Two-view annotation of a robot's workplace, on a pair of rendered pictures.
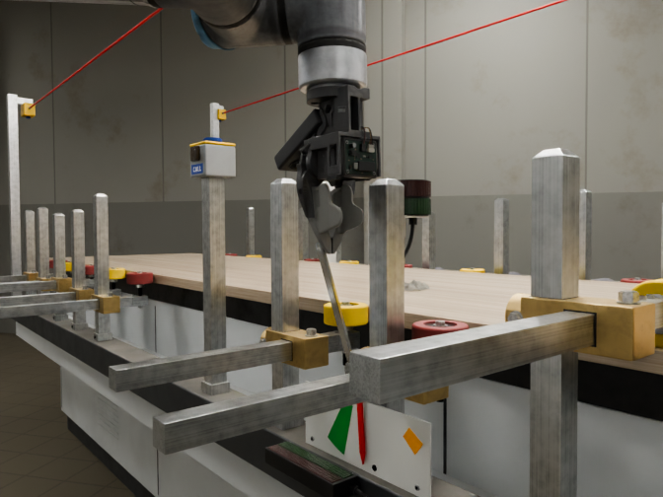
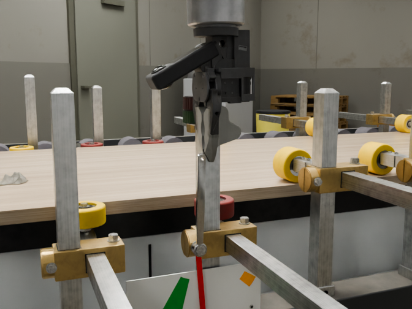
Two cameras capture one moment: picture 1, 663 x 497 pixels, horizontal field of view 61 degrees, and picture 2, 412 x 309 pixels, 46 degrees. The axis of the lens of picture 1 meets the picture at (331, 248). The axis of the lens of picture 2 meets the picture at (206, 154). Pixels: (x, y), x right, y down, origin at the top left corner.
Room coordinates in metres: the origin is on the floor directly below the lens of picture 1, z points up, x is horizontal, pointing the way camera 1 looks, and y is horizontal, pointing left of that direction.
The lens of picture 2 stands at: (0.52, 0.75, 1.15)
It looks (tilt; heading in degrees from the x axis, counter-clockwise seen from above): 9 degrees down; 288
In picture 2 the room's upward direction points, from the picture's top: straight up
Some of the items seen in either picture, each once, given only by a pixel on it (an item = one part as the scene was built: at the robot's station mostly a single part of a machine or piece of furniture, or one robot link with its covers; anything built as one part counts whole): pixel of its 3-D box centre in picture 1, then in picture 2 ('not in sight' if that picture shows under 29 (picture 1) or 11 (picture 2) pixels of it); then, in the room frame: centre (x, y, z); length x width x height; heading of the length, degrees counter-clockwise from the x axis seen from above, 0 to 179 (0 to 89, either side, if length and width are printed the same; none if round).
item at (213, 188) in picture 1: (213, 285); not in sight; (1.19, 0.25, 0.92); 0.05 x 0.04 x 0.45; 39
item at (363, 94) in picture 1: (337, 137); (221, 67); (0.75, -0.01, 1.16); 0.09 x 0.08 x 0.12; 39
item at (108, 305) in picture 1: (105, 303); not in sight; (1.74, 0.70, 0.82); 0.13 x 0.06 x 0.05; 39
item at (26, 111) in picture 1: (23, 198); not in sight; (2.79, 1.52, 1.20); 0.11 x 0.09 x 1.00; 129
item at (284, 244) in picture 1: (285, 317); (67, 233); (0.98, 0.08, 0.89); 0.03 x 0.03 x 0.48; 39
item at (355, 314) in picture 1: (345, 332); (84, 232); (1.02, -0.03, 0.85); 0.08 x 0.08 x 0.11
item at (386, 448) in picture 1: (359, 434); (197, 297); (0.80, -0.04, 0.75); 0.26 x 0.01 x 0.10; 39
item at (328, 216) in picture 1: (329, 218); (224, 133); (0.74, 0.00, 1.06); 0.06 x 0.03 x 0.09; 39
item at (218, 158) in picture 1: (212, 162); not in sight; (1.18, 0.25, 1.18); 0.07 x 0.07 x 0.08; 39
